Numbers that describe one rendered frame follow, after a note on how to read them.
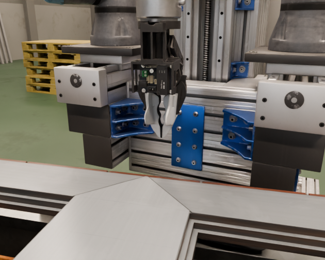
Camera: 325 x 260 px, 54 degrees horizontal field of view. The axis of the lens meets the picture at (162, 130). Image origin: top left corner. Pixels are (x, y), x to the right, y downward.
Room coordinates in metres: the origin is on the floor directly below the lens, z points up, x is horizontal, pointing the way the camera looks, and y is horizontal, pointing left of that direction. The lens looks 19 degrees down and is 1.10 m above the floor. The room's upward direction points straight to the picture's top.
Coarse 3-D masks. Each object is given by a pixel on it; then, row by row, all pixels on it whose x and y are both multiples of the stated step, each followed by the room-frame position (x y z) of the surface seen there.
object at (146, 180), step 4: (144, 176) 0.49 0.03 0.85; (148, 176) 0.49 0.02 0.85; (132, 180) 0.48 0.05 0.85; (136, 180) 0.48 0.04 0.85; (140, 180) 0.48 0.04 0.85; (144, 180) 0.48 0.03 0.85; (148, 180) 0.48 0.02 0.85; (152, 180) 0.48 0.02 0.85; (144, 184) 0.47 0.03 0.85; (148, 184) 0.47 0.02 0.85; (152, 184) 0.47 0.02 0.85; (156, 184) 0.47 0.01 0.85
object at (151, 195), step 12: (96, 192) 0.44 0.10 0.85; (108, 192) 0.44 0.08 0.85; (120, 192) 0.44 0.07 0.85; (132, 192) 0.44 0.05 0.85; (144, 192) 0.44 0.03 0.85; (156, 192) 0.44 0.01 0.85; (144, 204) 0.41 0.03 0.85; (156, 204) 0.41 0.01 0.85; (168, 204) 0.41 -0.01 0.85; (180, 204) 0.41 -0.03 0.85
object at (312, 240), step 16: (0, 192) 0.46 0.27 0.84; (16, 192) 0.45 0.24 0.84; (32, 192) 0.45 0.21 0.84; (16, 208) 0.44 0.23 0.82; (32, 208) 0.43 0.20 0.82; (48, 208) 0.43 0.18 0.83; (192, 224) 0.37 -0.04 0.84; (208, 224) 0.37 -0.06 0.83; (224, 224) 0.37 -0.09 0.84; (240, 224) 0.37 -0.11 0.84; (256, 224) 0.36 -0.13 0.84; (272, 224) 0.36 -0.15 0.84; (192, 240) 0.35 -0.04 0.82; (224, 240) 0.36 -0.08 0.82; (240, 240) 0.35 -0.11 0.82; (256, 240) 0.35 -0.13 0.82; (272, 240) 0.35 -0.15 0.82; (288, 240) 0.35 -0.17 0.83; (304, 240) 0.34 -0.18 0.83; (320, 240) 0.34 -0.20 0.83; (192, 256) 0.32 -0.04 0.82; (320, 256) 0.33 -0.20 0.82
